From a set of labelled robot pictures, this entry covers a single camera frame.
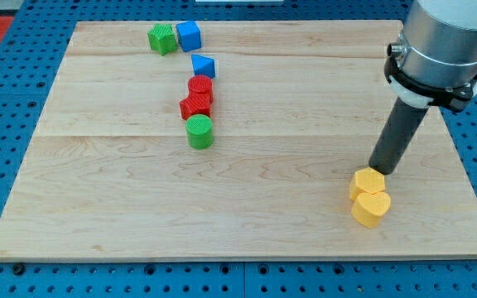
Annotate yellow heart block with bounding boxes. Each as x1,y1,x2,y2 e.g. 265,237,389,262
351,192,391,228

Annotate blue triangle block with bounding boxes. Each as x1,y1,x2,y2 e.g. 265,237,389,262
190,54,216,79

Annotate yellow hexagon block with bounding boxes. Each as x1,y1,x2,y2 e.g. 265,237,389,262
349,167,386,201

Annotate red circle block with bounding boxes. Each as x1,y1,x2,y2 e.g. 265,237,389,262
187,74,214,103

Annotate green circle block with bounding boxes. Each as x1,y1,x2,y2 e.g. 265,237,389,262
185,114,214,150

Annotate blue cube block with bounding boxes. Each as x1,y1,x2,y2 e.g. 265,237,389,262
176,21,202,52

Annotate wooden board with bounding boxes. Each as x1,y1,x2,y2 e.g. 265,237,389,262
0,21,477,263

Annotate red star block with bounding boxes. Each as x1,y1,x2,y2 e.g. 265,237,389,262
179,94,211,120

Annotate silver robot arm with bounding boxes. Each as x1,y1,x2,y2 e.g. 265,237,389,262
384,0,477,112

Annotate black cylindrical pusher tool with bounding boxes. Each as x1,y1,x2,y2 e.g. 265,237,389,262
369,98,428,175

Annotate green star block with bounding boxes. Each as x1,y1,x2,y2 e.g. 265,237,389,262
147,23,178,55

